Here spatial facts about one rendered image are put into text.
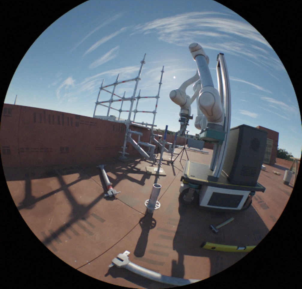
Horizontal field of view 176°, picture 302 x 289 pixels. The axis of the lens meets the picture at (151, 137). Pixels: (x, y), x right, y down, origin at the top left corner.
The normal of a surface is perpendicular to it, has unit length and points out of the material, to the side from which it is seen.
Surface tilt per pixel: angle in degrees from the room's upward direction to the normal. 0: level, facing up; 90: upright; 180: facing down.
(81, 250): 0
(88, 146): 90
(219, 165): 90
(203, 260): 0
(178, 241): 0
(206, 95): 100
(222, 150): 90
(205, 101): 95
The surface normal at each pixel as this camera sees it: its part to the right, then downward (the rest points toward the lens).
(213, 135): -0.39, -0.02
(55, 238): 0.18, -0.98
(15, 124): 0.87, 0.18
